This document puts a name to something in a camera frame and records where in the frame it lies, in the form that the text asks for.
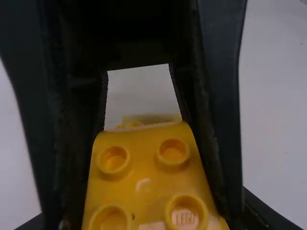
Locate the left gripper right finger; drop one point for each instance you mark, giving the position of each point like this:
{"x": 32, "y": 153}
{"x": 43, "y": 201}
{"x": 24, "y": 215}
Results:
{"x": 261, "y": 215}

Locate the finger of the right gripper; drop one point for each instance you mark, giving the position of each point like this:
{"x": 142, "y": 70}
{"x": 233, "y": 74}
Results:
{"x": 216, "y": 95}
{"x": 60, "y": 107}

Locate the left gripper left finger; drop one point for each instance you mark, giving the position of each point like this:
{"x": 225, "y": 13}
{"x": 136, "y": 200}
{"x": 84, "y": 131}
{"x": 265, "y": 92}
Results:
{"x": 36, "y": 222}

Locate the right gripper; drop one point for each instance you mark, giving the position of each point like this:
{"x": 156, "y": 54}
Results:
{"x": 134, "y": 31}

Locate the yellow toy brick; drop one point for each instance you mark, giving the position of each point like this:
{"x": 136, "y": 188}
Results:
{"x": 144, "y": 167}

